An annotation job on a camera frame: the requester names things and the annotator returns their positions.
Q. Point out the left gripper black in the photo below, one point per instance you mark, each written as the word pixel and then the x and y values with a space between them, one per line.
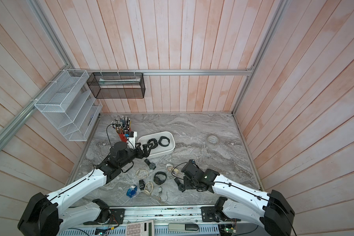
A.
pixel 146 153

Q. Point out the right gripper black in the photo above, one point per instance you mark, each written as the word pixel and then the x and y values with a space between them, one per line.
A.
pixel 186 183

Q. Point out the black chunky watch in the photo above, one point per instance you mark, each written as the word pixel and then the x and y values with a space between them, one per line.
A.
pixel 152 143
pixel 162 143

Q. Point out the gold bracelet watch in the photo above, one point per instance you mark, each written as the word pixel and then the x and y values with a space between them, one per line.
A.
pixel 175 171

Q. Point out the blue transparent watch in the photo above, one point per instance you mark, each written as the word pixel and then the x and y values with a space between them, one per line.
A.
pixel 132 191

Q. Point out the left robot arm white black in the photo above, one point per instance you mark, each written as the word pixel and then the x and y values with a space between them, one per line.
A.
pixel 50 214

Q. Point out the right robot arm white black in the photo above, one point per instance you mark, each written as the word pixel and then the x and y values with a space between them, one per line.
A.
pixel 270 211

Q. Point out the black watch green dial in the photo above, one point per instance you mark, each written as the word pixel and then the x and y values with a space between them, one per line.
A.
pixel 180 185

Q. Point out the white storage box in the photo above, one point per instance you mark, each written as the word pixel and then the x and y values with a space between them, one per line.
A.
pixel 159 151

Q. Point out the black analog watch near box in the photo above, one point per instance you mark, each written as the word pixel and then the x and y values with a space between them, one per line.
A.
pixel 151 165

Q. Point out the silver rose gold watch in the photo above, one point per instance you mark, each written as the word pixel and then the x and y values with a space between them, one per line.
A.
pixel 169 167

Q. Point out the large black digital watch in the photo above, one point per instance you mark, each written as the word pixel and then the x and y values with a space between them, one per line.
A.
pixel 159 178

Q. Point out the red pencil cup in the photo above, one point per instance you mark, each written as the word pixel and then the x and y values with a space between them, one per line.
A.
pixel 124 137

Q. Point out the grey black stapler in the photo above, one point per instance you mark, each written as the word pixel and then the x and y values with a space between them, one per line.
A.
pixel 178 227

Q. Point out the clear tape roll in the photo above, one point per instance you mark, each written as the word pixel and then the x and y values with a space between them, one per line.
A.
pixel 212 140

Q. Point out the white calculator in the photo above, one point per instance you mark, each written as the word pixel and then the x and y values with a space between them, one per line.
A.
pixel 145 228

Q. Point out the black mesh basket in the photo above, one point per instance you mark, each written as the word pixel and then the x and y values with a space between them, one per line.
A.
pixel 113 85

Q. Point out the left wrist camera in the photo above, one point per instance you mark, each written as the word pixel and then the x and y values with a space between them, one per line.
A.
pixel 131 139

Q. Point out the silver chain pocket watch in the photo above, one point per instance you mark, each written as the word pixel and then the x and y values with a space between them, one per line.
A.
pixel 160 195

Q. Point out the aluminium front frame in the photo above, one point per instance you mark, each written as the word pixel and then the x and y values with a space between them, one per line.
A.
pixel 163 213

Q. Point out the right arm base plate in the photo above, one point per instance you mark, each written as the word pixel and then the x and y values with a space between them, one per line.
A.
pixel 210 214

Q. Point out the small black strap watch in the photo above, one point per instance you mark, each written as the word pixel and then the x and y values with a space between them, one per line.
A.
pixel 141 185

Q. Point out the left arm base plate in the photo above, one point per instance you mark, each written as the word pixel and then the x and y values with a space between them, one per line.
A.
pixel 112 216

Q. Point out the white wire mesh shelf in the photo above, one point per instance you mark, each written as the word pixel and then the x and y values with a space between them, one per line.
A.
pixel 72 112

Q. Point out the aluminium rail back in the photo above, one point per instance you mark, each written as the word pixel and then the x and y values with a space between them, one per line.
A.
pixel 176 72

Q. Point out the aluminium rail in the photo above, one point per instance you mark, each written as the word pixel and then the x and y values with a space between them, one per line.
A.
pixel 176 72
pixel 9 131

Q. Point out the aluminium rail left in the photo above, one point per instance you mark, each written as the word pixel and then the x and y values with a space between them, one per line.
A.
pixel 9 131

